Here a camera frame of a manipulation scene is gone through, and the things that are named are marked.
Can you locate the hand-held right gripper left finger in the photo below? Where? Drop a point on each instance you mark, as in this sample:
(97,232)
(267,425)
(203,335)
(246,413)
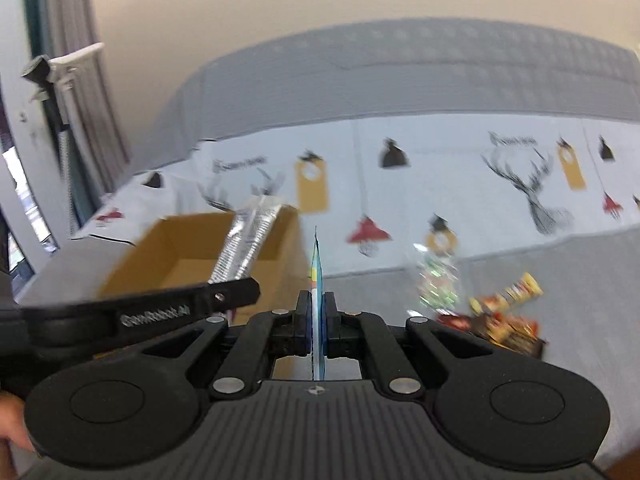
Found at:
(306,318)

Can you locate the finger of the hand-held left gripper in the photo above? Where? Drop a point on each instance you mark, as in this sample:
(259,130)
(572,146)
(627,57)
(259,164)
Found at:
(197,302)

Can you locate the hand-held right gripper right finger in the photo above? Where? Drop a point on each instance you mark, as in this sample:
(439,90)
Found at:
(328,318)

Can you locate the thin blue snack packet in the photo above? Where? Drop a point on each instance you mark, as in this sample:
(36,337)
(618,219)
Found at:
(316,280)

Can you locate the brown cardboard box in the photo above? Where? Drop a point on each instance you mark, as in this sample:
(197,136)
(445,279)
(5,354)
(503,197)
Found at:
(165,255)

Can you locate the silver snack packet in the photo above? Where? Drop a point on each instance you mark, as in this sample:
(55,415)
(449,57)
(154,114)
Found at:
(246,240)

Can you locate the person's left hand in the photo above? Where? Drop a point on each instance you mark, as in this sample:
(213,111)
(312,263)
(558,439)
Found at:
(11,422)

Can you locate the clear bag of colourful candies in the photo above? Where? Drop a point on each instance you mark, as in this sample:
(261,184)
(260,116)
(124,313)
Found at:
(436,275)

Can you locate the dark red snack packet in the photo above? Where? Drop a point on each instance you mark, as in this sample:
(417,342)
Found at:
(505,332)

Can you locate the yellow snack packet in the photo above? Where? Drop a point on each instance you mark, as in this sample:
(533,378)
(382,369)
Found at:
(520,290)

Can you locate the deer printed white blanket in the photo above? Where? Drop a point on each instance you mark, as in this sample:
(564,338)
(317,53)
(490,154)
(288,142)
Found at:
(450,160)

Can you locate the grey curtain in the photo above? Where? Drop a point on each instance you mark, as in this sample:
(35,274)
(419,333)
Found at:
(90,110)

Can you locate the grey quilted bed cover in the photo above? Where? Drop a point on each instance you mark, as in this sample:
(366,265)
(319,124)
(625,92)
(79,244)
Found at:
(400,70)

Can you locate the black stand with white clamp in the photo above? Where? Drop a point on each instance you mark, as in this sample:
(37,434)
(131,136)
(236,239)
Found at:
(50,72)

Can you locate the grey bed sheet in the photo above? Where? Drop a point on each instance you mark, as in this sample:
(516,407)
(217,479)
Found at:
(590,300)

